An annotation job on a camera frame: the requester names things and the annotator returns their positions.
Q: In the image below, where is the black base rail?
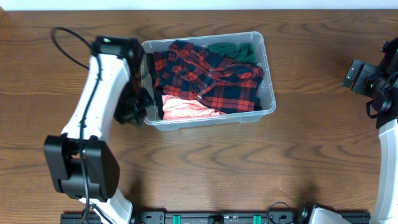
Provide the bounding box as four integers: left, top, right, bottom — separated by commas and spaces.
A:
60, 211, 371, 224

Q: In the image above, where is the clear plastic storage bin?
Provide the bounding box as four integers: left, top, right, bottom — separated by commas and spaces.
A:
144, 31, 276, 131

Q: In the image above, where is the large black garment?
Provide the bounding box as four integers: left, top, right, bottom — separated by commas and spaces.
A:
146, 54, 164, 119

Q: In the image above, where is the red navy plaid shirt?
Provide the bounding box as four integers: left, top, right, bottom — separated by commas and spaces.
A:
152, 40, 265, 114

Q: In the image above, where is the pink garment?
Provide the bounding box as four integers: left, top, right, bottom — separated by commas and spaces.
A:
162, 95, 224, 119

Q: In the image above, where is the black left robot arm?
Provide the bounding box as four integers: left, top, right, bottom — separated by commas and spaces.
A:
44, 36, 154, 223

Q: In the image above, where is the dark green garment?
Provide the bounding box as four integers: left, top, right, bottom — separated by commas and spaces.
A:
208, 43, 258, 64

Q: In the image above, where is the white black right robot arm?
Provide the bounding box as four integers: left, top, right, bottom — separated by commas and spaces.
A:
299, 39, 397, 224

